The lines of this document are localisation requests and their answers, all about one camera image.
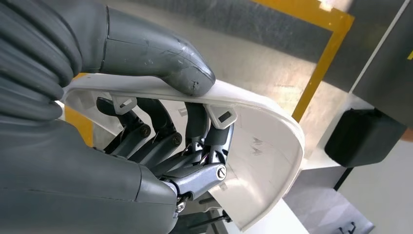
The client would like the steel workbench with tape squares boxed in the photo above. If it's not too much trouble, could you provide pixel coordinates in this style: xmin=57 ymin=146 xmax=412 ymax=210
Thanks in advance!
xmin=56 ymin=0 xmax=404 ymax=181

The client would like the black soft case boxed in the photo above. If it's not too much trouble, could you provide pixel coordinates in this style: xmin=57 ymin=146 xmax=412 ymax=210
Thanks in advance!
xmin=324 ymin=108 xmax=408 ymax=169

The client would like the white desk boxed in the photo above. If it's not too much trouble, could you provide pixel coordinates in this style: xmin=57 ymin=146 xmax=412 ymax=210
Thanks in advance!
xmin=223 ymin=138 xmax=413 ymax=234

